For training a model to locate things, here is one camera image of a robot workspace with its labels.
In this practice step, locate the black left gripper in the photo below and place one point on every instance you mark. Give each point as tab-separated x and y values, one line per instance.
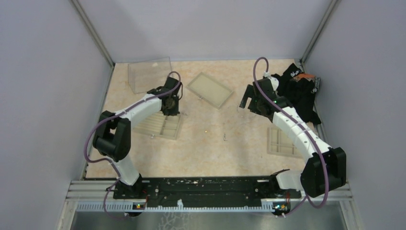
175	111

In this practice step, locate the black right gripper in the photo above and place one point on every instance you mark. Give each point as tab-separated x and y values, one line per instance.
250	93

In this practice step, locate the silver pearl-tipped bangle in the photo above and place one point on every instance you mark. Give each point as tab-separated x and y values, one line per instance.
245	113

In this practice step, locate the clear acrylic box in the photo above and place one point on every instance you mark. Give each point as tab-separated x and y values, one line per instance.
148	74

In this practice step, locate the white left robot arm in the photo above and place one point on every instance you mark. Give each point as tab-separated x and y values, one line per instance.
193	154

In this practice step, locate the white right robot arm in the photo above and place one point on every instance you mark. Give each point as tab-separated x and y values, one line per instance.
325	166

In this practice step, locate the shallow beige open tray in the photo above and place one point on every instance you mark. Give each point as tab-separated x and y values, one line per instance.
211	90

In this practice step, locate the black cloth pile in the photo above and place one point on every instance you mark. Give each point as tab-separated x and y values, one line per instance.
300	89

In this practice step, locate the beige compartment tray right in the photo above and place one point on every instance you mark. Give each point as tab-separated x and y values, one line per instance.
279	144

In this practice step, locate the beige ring-slot tray left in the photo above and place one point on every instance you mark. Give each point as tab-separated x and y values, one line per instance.
160	126

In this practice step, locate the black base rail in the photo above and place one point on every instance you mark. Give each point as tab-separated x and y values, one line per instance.
200	192

